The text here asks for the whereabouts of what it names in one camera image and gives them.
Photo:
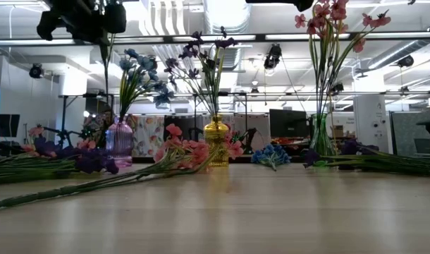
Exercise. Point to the blue artificial flower bunch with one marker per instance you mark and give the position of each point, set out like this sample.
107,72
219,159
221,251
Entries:
106,70
271,155
142,60

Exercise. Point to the purple artificial flower bunch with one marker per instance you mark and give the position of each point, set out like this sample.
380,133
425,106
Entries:
211,81
91,160
363,146

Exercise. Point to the black background robot arm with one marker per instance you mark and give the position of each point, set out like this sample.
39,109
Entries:
248,139

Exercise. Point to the pink ribbed glass vase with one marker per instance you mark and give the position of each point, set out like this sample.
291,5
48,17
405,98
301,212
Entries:
120,141

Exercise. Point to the green glass vase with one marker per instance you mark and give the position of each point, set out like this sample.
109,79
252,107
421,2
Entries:
320,137

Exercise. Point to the yellow glass vase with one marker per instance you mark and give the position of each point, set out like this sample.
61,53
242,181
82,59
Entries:
215,134

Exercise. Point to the black ceiling lamp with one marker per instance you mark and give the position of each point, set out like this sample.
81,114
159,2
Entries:
336,88
406,60
36,70

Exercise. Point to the white ceiling pipes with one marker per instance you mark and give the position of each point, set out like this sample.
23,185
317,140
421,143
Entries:
165,21

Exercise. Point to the black computer monitor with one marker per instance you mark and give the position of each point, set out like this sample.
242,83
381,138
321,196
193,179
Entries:
289,123
3,125

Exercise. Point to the white pillar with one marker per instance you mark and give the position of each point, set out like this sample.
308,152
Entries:
371,109

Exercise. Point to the floral patterned cloth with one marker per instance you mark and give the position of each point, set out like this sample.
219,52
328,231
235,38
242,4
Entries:
148,134

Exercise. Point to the brown cardboard box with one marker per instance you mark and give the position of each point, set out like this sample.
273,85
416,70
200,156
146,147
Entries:
338,131

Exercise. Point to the black screen panel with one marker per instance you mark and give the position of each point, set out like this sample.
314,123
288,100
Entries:
179,123

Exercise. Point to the grey partition panel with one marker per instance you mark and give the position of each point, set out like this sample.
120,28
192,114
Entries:
405,134

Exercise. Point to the black hanging ceiling camera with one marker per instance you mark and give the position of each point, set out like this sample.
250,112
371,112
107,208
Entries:
273,56

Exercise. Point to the black aluminium table frame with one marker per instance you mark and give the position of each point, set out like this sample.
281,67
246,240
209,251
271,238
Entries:
243,159

